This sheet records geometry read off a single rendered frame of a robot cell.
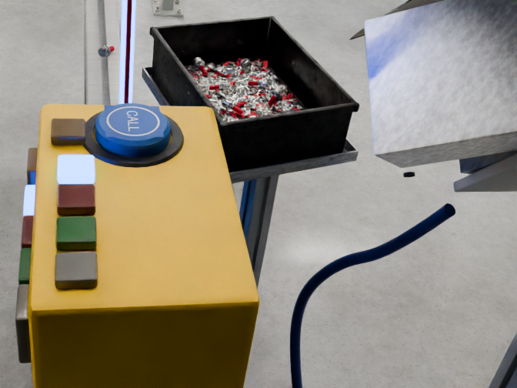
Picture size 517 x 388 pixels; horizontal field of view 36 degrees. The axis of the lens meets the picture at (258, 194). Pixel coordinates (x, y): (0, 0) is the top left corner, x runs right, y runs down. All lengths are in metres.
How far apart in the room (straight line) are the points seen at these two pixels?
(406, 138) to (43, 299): 0.44
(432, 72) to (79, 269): 0.45
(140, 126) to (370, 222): 1.73
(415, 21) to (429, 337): 1.23
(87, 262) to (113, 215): 0.04
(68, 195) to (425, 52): 0.42
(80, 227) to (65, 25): 2.53
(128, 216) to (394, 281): 1.63
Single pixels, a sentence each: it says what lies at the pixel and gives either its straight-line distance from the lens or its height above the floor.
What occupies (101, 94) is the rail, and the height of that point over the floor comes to 0.86.
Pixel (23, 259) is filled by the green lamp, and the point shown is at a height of 1.06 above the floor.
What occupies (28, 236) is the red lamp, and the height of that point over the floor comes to 1.06.
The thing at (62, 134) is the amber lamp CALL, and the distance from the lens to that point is 0.42.
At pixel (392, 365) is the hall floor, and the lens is 1.80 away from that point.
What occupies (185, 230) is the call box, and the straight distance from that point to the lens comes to 0.38.
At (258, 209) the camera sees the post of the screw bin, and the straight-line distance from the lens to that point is 0.94.
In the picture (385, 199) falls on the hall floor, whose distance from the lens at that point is 2.23.
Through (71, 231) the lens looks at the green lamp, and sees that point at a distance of 0.36.
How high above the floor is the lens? 1.32
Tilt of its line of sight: 38 degrees down
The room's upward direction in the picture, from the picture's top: 10 degrees clockwise
